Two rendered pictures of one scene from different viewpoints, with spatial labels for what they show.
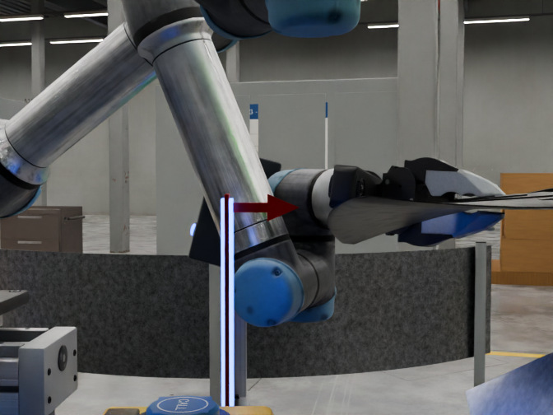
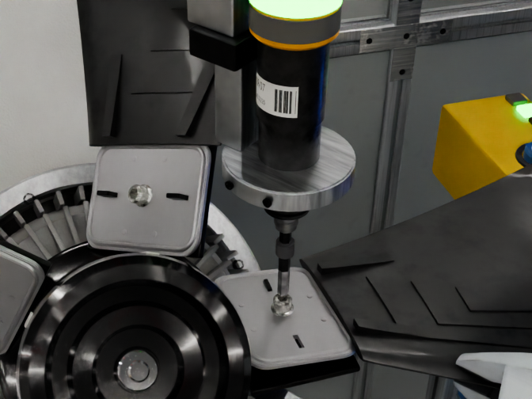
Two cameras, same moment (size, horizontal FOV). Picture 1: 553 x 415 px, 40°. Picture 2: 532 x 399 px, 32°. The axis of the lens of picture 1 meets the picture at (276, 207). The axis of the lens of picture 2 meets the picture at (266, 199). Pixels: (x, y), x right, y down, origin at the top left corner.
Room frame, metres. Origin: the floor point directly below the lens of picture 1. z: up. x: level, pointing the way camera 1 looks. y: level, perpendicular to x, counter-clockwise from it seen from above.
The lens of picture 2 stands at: (1.04, -0.44, 1.57)
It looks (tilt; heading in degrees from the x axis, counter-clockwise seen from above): 37 degrees down; 162
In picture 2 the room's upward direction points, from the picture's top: 1 degrees clockwise
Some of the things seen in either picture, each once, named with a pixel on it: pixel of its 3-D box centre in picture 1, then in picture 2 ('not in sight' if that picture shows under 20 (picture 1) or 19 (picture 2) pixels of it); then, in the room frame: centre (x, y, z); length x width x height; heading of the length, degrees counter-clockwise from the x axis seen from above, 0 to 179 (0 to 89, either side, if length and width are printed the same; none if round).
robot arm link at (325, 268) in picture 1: (302, 277); not in sight; (0.97, -0.03, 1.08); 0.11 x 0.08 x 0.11; 162
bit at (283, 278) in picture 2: not in sight; (284, 257); (0.67, -0.30, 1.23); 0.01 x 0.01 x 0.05
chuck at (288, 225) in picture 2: not in sight; (286, 210); (0.67, -0.30, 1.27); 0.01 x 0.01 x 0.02
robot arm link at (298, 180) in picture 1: (305, 200); not in sight; (0.98, -0.04, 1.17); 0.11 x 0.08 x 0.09; 38
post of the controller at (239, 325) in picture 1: (237, 333); not in sight; (1.19, 0.06, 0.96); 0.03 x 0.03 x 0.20; 1
